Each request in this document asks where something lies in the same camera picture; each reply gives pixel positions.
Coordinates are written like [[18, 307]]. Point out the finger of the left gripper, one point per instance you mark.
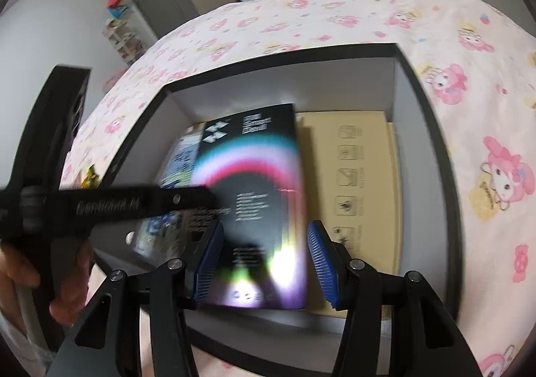
[[154, 201]]

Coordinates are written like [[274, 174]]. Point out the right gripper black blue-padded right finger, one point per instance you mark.
[[425, 340]]

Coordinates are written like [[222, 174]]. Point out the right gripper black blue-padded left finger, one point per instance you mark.
[[105, 341]]

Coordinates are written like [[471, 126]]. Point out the cartoon diamond painting pack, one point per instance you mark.
[[159, 239]]

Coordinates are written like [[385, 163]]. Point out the black Smart Devil box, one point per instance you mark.
[[251, 162]]

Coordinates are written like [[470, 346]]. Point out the yellow crumpled wrapper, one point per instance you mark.
[[91, 179]]

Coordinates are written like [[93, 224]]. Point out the black Daphne shoe box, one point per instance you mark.
[[371, 77]]

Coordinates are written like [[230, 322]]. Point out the white shelf with toys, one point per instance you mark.
[[120, 34]]

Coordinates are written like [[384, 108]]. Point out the flat brown cardboard box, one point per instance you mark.
[[352, 183]]

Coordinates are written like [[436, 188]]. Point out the pink cartoon print bedsheet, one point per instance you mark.
[[477, 67]]

